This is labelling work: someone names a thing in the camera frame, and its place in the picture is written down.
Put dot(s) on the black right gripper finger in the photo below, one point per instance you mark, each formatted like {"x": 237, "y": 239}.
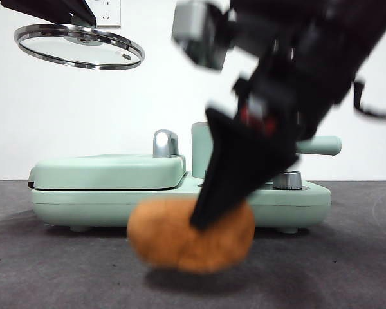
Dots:
{"x": 238, "y": 167}

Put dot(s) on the white wall socket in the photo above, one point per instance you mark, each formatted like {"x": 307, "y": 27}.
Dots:
{"x": 111, "y": 14}

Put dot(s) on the glass lid with green knob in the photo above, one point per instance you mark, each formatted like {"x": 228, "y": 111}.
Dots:
{"x": 80, "y": 48}

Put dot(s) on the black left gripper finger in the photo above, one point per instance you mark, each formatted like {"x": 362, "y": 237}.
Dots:
{"x": 38, "y": 6}
{"x": 78, "y": 8}

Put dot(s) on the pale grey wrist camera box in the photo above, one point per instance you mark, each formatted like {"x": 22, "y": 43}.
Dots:
{"x": 199, "y": 32}

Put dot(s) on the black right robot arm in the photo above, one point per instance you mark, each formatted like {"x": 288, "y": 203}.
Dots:
{"x": 325, "y": 48}

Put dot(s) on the silver control knob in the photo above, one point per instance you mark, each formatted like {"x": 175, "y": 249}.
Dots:
{"x": 288, "y": 180}

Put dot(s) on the mint green breakfast machine base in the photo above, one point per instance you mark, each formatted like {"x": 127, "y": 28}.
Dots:
{"x": 115, "y": 206}

